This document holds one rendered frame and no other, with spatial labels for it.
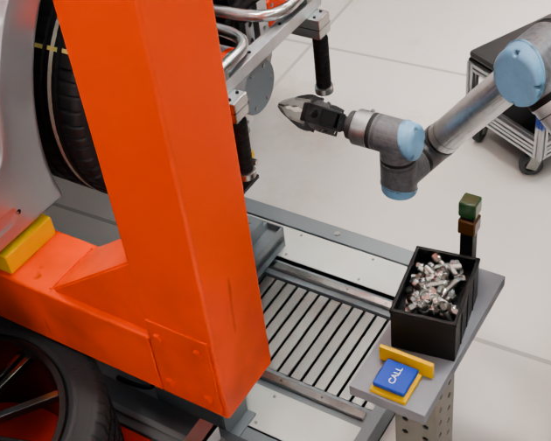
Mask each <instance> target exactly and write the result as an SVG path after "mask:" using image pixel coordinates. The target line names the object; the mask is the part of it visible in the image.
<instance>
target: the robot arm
mask: <svg viewBox="0 0 551 441"><path fill-rule="evenodd" d="M493 69H494V71H493V72H492V73H490V74H489V75H488V76H487V77H486V78H485V79H484V80H482V81H481V82H480V83H479V84H478V85H477V86H475V87H474V88H473V89H472V90H471V91H470V92H469V93H468V94H467V95H466V96H465V97H464V98H463V99H461V100H460V101H459V102H458V103H457V104H456V105H455V106H453V107H452V108H451V109H450V110H449V111H448V112H446V113H445V114H444V115H443V116H442V117H441V118H439V119H438V120H437V121H435V122H433V123H432V124H431V125H430V126H428V127H427V128H426V129H425V130H424V129H423V127H422V126H421V124H419V123H417V122H413V121H411V120H408V119H406V120H405V119H401V118H398V117H394V116H390V115H385V114H381V113H378V112H375V109H374V108H372V109H371V111H370V110H367V109H363V108H360V109H359V110H358V111H356V110H353V111H351V112H350V113H349V115H348V116H346V114H344V112H345V111H344V110H343V109H342V108H340V107H338V106H336V105H332V104H331V103H330V102H329V101H328V102H324V98H323V97H318V96H316V95H314V94H304V95H299V96H296V97H291V98H288V99H285V100H283V101H280V102H279V103H278V106H277V107H278V108H279V109H280V111H281V112H282V113H283V114H284V115H285V116H286V117H287V118H288V119H289V120H290V121H291V122H292V123H294V124H295V125H296V126H297V127H298V128H299V129H301V130H305V131H311V132H313V133H314V131H318V132H321V133H324V134H327V135H331V136H334V137H336V136H337V134H338V132H341V131H343V132H344V135H345V138H347V139H349V141H350V143H351V144H354V145H357V146H360V147H363V148H367V149H370V150H373V151H378V152H379V153H380V184H381V191H382V192H383V193H384V194H385V195H386V196H387V197H388V198H389V199H391V200H409V199H411V198H413V197H414V196H415V195H416V193H417V190H418V185H417V184H418V182H420V181H421V180H422V179H423V178H425V177H426V176H427V175H428V174H429V173H430V172H431V171H433V170H434V169H435V168H436V167H437V166H438V165H439V164H441V163H442V161H443V160H445V159H446V158H448V157H449V156H451V155H452V154H453V153H454V152H455V151H456V150H457V149H458V148H459V147H460V146H461V145H462V144H464V143H465V142H466V141H468V140H469V139H470V138H471V137H473V136H474V135H475V134H477V133H478V132H479V131H480V130H481V129H482V128H484V127H485V126H486V125H487V124H489V123H490V122H491V121H493V120H494V119H495V118H496V117H498V116H499V115H500V114H502V113H503V112H504V111H505V110H507V109H508V108H510V107H511V106H512V105H513V104H514V105H515V106H517V107H528V109H529V110H530V111H531V112H532V114H535V115H536V116H537V118H538V119H539V120H540V121H541V123H542V124H543V125H544V127H545V128H546V129H547V130H548V132H549V133H550V134H551V14H548V15H546V16H545V17H542V18H541V19H540V20H539V21H537V22H536V23H535V24H534V25H532V26H531V27H530V28H529V29H527V30H526V31H525V32H523V33H522V34H521V35H520V36H518V37H517V38H516V39H515V40H513V41H511V42H510V43H509V44H508V45H507V46H506V47H505V49H504V50H503V51H502V52H501V53H500V54H499V55H498V57H497V58H496V59H495V62H494V66H493ZM284 106H285V107H284ZM287 106H291V107H293V108H294V107H299V108H300V109H302V112H294V111H293V110H292V109H287V108H286V107H287ZM341 112H342V113H341ZM335 131H336V132H335ZM334 133H335V134H334Z"/></svg>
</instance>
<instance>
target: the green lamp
mask: <svg viewBox="0 0 551 441"><path fill-rule="evenodd" d="M481 209H482V197H480V196H477V195H474V194H471V193H467V192H466V193H465V194H464V196H463V197H462V198H461V199H460V201H459V202H458V215H459V216H462V217H465V218H468V219H471V220H475V219H476V218H477V217H478V215H479V213H480V211H481Z"/></svg>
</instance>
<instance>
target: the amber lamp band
mask: <svg viewBox="0 0 551 441"><path fill-rule="evenodd" d="M480 225H481V214H479V215H478V217H477V218H476V219H475V221H474V222H469V221H467V220H462V219H461V216H460V217H459V219H458V223H457V232H458V233H460V234H463V235H468V236H471V237H474V236H475V235H476V233H477V232H478V230H479V229H480Z"/></svg>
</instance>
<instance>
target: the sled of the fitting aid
mask: <svg viewBox="0 0 551 441"><path fill-rule="evenodd" d="M263 225H264V232H263V233H262V235H261V236H260V237H259V238H258V239H257V240H256V242H255V243H254V244H253V245H252V246H253V252H254V258H255V267H256V273H257V279H258V278H259V277H260V276H261V275H262V273H263V272H264V271H265V270H266V268H267V267H268V266H269V265H270V264H271V263H272V262H273V261H274V259H275V258H276V257H277V256H278V254H279V253H280V252H281V251H282V249H283V248H284V247H285V246H286V245H285V238H284V231H283V227H282V226H279V225H276V224H274V223H271V222H268V221H265V220H263Z"/></svg>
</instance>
